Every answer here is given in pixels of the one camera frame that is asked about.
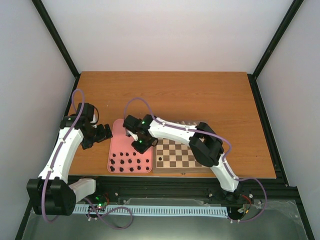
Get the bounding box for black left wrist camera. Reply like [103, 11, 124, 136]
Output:
[81, 102, 99, 125]

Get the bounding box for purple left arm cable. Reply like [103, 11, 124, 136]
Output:
[41, 88, 87, 223]

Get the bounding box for black aluminium frame rail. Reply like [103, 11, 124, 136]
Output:
[93, 176, 302, 206]

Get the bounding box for controller board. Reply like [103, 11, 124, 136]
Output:
[228, 194, 252, 222]
[87, 193, 110, 214]

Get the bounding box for white chess pieces row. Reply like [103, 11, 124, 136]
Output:
[175, 120, 200, 126]

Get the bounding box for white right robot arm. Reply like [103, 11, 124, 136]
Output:
[123, 114, 239, 193]

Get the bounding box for wooden chessboard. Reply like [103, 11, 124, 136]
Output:
[151, 119, 215, 174]

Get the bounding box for left controller board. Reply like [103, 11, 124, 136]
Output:
[87, 193, 110, 214]

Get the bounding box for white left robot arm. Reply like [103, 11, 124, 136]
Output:
[26, 115, 113, 216]

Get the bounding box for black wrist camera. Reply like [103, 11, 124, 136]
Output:
[81, 102, 99, 125]
[122, 115, 145, 136]

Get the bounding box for light blue cable duct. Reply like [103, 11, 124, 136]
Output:
[73, 204, 230, 218]

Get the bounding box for pink plastic tray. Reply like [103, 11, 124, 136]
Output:
[107, 119, 153, 174]

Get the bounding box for right controller board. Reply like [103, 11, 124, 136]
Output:
[228, 194, 252, 222]

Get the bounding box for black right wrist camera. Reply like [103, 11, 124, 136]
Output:
[122, 115, 145, 136]

